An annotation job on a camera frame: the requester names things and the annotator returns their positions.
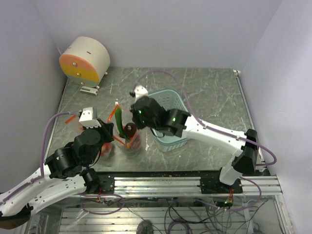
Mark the dark toy mangosteen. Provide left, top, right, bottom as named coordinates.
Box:
left=124, top=122, right=137, bottom=139

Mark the clear zip bag orange zipper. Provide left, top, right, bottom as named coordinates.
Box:
left=65, top=116, right=114, bottom=166

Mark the light blue plastic basket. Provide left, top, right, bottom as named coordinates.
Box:
left=146, top=89, right=191, bottom=152

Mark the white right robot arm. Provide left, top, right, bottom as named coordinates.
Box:
left=130, top=96, right=258, bottom=193

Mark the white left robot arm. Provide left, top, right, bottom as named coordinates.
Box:
left=0, top=118, right=114, bottom=230

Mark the cream round drawer cabinet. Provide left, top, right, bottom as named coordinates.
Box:
left=59, top=36, right=110, bottom=88

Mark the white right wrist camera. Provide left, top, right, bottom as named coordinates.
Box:
left=129, top=84, right=149, bottom=103

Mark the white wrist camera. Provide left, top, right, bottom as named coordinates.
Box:
left=79, top=107, right=100, bottom=129
left=129, top=84, right=149, bottom=103

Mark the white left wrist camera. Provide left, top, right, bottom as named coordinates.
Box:
left=79, top=107, right=100, bottom=129

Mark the small white metal bracket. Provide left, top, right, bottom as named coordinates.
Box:
left=80, top=86, right=98, bottom=96

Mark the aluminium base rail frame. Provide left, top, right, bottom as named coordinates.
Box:
left=24, top=171, right=293, bottom=234

